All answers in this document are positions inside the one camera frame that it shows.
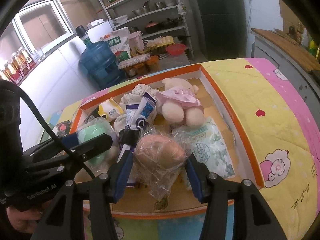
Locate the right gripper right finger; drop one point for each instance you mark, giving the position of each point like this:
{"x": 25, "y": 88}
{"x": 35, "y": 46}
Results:
{"x": 253, "y": 218}

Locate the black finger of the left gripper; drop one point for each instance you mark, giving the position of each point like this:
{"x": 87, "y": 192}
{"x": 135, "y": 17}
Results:
{"x": 84, "y": 151}

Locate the green ball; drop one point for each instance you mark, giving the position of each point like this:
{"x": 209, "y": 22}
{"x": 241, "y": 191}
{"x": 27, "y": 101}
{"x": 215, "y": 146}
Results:
{"x": 100, "y": 133}

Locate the purple white wipes packet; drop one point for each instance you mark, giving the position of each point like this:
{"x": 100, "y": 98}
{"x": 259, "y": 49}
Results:
{"x": 137, "y": 120}

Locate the floral grey cloth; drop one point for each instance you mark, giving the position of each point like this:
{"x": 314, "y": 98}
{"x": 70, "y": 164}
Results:
{"x": 134, "y": 97}

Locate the pink ball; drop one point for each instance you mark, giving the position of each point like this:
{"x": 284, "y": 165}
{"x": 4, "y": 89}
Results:
{"x": 159, "y": 157}

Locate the green patterned tissue pack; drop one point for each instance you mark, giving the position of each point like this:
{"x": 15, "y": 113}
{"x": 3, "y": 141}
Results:
{"x": 208, "y": 147}

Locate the teddy bear pink dress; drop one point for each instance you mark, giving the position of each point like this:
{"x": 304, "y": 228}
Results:
{"x": 178, "y": 103}

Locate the person's left hand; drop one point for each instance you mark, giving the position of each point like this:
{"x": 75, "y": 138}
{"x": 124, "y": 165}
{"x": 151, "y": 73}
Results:
{"x": 26, "y": 221}

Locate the orange shallow cardboard tray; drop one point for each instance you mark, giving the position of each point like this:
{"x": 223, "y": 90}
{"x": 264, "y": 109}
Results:
{"x": 137, "y": 203}

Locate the blue water jug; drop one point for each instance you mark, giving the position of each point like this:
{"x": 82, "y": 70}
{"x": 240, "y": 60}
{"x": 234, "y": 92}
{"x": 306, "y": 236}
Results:
{"x": 98, "y": 62}

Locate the orange jars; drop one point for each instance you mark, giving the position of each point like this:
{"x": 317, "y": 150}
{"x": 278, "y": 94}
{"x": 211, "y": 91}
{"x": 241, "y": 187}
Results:
{"x": 143, "y": 68}

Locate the bananas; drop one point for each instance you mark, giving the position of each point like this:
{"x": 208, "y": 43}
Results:
{"x": 136, "y": 52}

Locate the colourful cartoon bed sheet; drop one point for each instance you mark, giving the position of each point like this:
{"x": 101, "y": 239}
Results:
{"x": 281, "y": 129}

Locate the white green flour bag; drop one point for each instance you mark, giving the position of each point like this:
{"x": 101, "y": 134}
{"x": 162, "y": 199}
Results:
{"x": 118, "y": 41}

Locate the green metal side table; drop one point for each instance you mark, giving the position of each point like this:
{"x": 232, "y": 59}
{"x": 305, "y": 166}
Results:
{"x": 166, "y": 61}

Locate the red drink bottles pack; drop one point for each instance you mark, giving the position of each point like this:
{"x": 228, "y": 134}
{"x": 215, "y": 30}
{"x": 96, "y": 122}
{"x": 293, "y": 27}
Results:
{"x": 18, "y": 67}

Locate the pink container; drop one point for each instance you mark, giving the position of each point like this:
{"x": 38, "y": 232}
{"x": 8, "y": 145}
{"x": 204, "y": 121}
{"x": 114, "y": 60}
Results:
{"x": 136, "y": 41}

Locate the egg carton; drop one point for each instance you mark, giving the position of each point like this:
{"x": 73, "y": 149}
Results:
{"x": 160, "y": 41}

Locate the red plastic basket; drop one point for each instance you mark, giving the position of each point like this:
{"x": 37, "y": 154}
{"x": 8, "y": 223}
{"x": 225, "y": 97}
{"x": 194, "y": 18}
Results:
{"x": 176, "y": 49}

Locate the black red-lid pot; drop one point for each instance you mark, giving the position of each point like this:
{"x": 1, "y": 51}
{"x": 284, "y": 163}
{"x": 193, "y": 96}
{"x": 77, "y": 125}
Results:
{"x": 153, "y": 27}

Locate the white metal shelving rack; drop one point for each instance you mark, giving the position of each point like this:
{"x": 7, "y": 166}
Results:
{"x": 138, "y": 13}

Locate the grey kitchen cabinet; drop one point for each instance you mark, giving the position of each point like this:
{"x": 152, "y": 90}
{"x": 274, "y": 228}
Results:
{"x": 292, "y": 61}

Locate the green bottle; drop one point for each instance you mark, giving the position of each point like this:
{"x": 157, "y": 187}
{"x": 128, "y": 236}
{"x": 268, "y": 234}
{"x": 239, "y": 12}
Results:
{"x": 313, "y": 48}

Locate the black refrigerator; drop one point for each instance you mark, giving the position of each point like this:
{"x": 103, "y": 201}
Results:
{"x": 218, "y": 24}

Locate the dark sauce bottle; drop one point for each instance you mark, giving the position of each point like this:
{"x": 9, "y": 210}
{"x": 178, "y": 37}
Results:
{"x": 292, "y": 32}

